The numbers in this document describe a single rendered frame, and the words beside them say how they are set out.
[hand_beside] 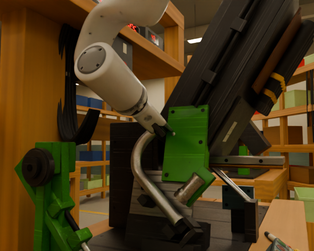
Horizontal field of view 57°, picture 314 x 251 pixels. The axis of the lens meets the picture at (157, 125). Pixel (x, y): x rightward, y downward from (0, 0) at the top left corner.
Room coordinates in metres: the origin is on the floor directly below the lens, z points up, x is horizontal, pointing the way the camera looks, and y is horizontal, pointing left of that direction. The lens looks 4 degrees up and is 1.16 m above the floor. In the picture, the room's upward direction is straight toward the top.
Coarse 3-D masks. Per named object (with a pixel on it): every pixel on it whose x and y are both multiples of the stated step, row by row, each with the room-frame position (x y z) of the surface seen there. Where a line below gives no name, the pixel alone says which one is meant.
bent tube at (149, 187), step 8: (168, 128) 0.78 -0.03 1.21; (144, 136) 0.79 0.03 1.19; (152, 136) 0.79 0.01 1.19; (136, 144) 0.79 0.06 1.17; (144, 144) 0.79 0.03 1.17; (136, 152) 0.79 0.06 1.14; (136, 160) 0.78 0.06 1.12; (136, 168) 0.77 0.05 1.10; (136, 176) 0.77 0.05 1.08; (144, 176) 0.76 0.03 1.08; (144, 184) 0.75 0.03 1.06; (152, 184) 0.75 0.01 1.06; (152, 192) 0.73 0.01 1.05; (160, 192) 0.74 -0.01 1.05; (160, 200) 0.72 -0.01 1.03; (160, 208) 0.72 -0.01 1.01; (168, 208) 0.71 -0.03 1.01; (168, 216) 0.70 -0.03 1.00; (176, 216) 0.69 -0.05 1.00; (176, 224) 0.71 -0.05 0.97
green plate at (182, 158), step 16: (176, 112) 0.81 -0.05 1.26; (192, 112) 0.78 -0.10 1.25; (208, 112) 0.77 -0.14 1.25; (176, 128) 0.79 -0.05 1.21; (192, 128) 0.77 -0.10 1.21; (176, 144) 0.78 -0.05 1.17; (192, 144) 0.76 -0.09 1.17; (176, 160) 0.77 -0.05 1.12; (192, 160) 0.75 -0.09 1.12; (208, 160) 0.81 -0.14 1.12; (176, 176) 0.76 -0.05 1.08
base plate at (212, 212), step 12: (204, 204) 1.34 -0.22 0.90; (216, 204) 1.34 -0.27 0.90; (192, 216) 1.11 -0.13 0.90; (204, 216) 1.11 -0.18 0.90; (216, 216) 1.11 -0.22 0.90; (228, 216) 1.11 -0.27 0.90; (264, 216) 1.12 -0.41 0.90; (216, 228) 0.95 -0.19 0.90; (228, 228) 0.95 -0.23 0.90; (96, 240) 0.83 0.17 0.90; (108, 240) 0.83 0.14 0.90; (120, 240) 0.83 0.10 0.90; (216, 240) 0.83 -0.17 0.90; (228, 240) 0.83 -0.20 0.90; (240, 240) 0.83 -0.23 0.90
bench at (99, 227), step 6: (198, 198) 1.60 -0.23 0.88; (204, 198) 1.60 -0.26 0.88; (210, 198) 1.60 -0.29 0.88; (258, 204) 1.44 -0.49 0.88; (264, 204) 1.44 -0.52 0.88; (270, 204) 1.44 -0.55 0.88; (102, 222) 1.10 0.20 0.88; (108, 222) 1.10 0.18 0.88; (90, 228) 1.02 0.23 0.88; (96, 228) 1.02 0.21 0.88; (102, 228) 1.02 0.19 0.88; (108, 228) 1.02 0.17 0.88; (96, 234) 0.95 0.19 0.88
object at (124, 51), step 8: (120, 40) 0.87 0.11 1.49; (120, 48) 0.87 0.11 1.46; (128, 48) 0.92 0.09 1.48; (72, 56) 0.83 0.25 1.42; (120, 56) 0.87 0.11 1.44; (128, 56) 0.92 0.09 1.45; (72, 64) 0.83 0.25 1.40; (128, 64) 0.92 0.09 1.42; (72, 72) 0.83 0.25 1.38; (72, 80) 0.83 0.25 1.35
